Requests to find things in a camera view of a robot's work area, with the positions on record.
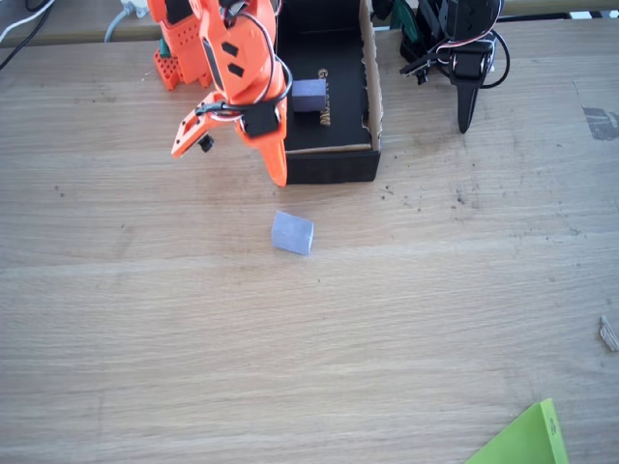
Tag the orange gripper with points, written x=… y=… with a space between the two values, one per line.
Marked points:
x=265 y=127

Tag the green table clamp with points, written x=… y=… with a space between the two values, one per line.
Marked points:
x=405 y=21
x=163 y=48

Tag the black cardboard box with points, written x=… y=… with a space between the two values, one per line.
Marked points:
x=333 y=166

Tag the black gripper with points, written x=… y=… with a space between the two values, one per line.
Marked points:
x=466 y=72

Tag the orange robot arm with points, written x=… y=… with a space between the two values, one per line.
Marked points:
x=184 y=43

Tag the purple foam block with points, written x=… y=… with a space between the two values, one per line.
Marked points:
x=292 y=234
x=309 y=96

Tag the white plug adapter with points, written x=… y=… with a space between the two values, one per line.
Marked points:
x=135 y=7

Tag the orange camera mount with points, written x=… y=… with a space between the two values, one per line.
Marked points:
x=186 y=135

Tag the small wood scrap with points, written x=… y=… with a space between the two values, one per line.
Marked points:
x=609 y=333

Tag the black idle robot arm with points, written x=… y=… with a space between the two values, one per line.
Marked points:
x=464 y=14

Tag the light green paper sheet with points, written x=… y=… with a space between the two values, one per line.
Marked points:
x=527 y=440

